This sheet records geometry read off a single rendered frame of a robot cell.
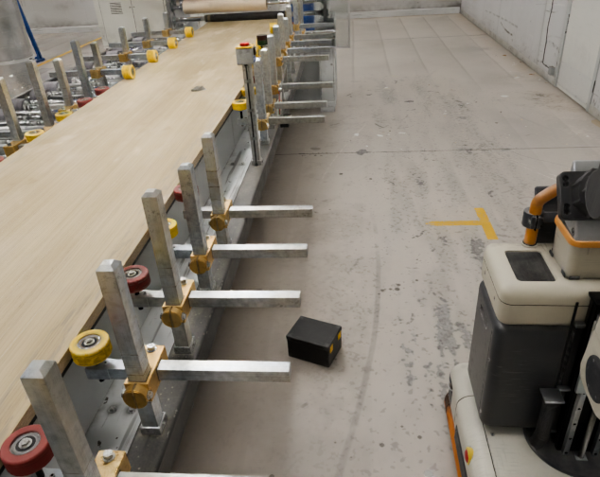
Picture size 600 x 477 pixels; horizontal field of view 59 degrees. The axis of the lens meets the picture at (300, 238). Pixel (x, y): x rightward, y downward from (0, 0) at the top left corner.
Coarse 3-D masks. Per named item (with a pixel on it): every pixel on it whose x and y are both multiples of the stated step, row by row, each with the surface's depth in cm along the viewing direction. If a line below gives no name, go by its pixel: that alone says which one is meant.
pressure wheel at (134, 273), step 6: (126, 270) 132; (132, 270) 132; (138, 270) 132; (144, 270) 131; (126, 276) 130; (132, 276) 130; (138, 276) 129; (144, 276) 129; (132, 282) 127; (138, 282) 128; (144, 282) 129; (132, 288) 128; (138, 288) 129; (144, 288) 130
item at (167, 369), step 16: (96, 368) 111; (112, 368) 111; (160, 368) 110; (176, 368) 110; (192, 368) 109; (208, 368) 109; (224, 368) 109; (240, 368) 108; (256, 368) 108; (272, 368) 108; (288, 368) 108
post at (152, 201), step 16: (160, 192) 115; (144, 208) 114; (160, 208) 115; (160, 224) 116; (160, 240) 118; (160, 256) 120; (160, 272) 122; (176, 272) 125; (176, 288) 125; (176, 304) 127; (176, 336) 132
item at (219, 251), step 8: (176, 248) 155; (184, 248) 155; (216, 248) 154; (224, 248) 153; (232, 248) 153; (240, 248) 153; (248, 248) 153; (256, 248) 152; (264, 248) 152; (272, 248) 152; (280, 248) 152; (288, 248) 151; (296, 248) 151; (304, 248) 151; (176, 256) 155; (184, 256) 155; (216, 256) 154; (224, 256) 154; (232, 256) 154; (240, 256) 154; (248, 256) 153; (256, 256) 153; (264, 256) 153; (272, 256) 153; (280, 256) 153; (288, 256) 152; (296, 256) 152; (304, 256) 152
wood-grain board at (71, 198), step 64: (192, 64) 343; (64, 128) 240; (128, 128) 234; (192, 128) 229; (0, 192) 180; (64, 192) 177; (128, 192) 174; (0, 256) 142; (64, 256) 140; (128, 256) 139; (0, 320) 118; (64, 320) 117; (0, 384) 101; (0, 448) 88
